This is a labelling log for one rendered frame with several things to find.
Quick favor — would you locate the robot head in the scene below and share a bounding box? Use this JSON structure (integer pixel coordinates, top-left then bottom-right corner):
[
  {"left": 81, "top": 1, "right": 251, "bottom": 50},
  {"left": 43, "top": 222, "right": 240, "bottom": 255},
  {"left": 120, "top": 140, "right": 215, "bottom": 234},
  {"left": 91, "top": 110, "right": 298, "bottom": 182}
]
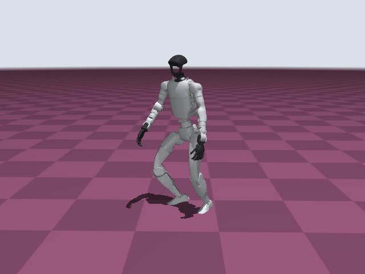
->
[{"left": 168, "top": 55, "right": 188, "bottom": 82}]

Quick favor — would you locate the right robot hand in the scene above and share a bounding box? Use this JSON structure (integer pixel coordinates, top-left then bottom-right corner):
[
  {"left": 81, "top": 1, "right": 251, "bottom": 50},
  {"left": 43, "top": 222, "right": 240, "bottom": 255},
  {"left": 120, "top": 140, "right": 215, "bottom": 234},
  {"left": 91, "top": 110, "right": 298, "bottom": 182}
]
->
[{"left": 137, "top": 122, "right": 148, "bottom": 146}]

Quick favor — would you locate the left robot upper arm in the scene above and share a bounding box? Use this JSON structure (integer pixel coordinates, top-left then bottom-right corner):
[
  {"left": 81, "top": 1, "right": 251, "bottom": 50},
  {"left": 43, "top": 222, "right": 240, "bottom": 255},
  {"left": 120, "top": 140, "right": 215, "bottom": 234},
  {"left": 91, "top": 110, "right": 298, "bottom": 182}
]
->
[{"left": 189, "top": 82, "right": 206, "bottom": 118}]

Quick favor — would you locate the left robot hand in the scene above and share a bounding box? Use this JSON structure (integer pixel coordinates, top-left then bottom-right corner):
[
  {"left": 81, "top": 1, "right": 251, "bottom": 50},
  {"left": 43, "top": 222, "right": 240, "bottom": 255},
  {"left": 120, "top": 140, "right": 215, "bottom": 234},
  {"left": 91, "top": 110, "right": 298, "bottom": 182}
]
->
[{"left": 190, "top": 135, "right": 205, "bottom": 160}]

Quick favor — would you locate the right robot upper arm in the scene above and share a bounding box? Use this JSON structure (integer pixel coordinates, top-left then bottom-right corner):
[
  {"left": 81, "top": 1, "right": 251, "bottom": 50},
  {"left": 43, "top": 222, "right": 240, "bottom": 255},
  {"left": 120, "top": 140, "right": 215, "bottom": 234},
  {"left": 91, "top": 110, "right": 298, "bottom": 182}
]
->
[{"left": 154, "top": 81, "right": 169, "bottom": 112}]

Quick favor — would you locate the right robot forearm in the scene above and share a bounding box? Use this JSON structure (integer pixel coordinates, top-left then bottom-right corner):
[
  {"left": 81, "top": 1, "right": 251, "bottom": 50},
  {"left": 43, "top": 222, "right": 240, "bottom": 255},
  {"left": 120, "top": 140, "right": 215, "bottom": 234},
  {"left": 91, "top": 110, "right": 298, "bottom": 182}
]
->
[{"left": 143, "top": 105, "right": 159, "bottom": 130}]

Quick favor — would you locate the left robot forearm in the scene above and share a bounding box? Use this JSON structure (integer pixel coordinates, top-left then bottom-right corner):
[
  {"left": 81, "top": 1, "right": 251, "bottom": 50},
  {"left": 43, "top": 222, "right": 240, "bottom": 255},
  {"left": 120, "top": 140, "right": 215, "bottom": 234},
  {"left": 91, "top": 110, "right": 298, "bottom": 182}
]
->
[{"left": 197, "top": 108, "right": 207, "bottom": 142}]

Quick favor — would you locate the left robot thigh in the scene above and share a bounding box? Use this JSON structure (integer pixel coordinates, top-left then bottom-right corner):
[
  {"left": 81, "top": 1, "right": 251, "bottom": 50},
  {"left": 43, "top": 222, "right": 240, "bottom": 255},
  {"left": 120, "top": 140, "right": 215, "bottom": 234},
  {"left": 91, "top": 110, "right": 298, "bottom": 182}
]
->
[{"left": 188, "top": 130, "right": 207, "bottom": 184}]

